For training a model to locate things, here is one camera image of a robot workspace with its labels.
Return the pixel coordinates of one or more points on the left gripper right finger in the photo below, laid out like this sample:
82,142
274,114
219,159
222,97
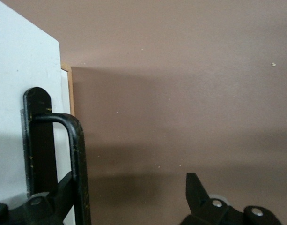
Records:
199,201

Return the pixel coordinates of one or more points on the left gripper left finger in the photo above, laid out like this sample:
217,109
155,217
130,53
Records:
40,211

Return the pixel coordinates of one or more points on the wooden drawer cabinet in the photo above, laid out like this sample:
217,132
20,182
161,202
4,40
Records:
70,93

